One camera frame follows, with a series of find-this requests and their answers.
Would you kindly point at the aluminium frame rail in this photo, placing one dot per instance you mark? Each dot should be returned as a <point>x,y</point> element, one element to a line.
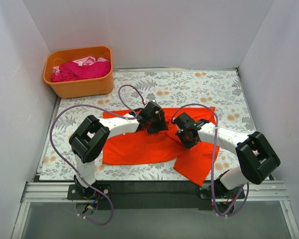
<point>64,191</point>

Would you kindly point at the magenta t shirt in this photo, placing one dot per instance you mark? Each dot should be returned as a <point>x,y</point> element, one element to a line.
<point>71,71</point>

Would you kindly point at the light pink t shirt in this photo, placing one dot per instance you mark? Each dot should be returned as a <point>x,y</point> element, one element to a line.
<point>83,61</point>

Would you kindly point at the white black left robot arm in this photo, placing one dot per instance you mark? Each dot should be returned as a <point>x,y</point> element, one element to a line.
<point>88,140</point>

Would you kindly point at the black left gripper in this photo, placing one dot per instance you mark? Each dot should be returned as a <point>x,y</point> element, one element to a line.
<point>158,123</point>

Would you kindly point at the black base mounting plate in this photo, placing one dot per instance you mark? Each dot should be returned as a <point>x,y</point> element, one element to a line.
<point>154,195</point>

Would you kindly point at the orange t shirt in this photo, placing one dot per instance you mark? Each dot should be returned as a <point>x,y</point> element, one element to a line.
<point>159,156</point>

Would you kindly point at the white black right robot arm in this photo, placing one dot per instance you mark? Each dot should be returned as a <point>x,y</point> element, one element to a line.
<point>257,159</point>

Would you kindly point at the floral patterned table mat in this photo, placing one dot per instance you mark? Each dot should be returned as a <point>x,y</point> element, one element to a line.
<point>219,89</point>

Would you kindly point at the orange plastic bin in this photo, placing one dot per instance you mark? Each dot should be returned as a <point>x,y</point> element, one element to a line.
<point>79,88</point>

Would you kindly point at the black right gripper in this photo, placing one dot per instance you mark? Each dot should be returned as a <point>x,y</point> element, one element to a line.
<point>180,134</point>

